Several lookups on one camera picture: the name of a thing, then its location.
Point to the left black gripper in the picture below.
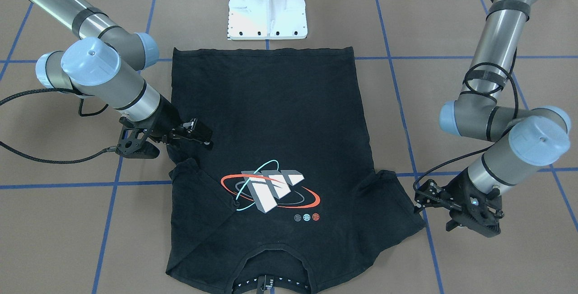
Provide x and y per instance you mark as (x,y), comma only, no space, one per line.
(454,190)

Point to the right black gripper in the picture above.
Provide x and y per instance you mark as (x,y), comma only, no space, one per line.
(165,117)

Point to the black graphic t-shirt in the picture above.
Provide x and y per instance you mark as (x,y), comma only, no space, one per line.
(288,191)

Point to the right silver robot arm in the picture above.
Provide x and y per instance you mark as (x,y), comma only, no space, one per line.
(105,63)

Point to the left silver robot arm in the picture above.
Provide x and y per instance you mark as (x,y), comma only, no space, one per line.
(522,141)

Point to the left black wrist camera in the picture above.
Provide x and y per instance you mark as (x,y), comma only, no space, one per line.
(483,218)

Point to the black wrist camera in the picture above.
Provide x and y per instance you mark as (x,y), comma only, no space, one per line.
(133,143)
(483,218)

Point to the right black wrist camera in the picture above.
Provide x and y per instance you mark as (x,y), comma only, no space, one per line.
(133,143)

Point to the white pedestal column base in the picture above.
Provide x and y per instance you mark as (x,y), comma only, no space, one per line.
(267,20)

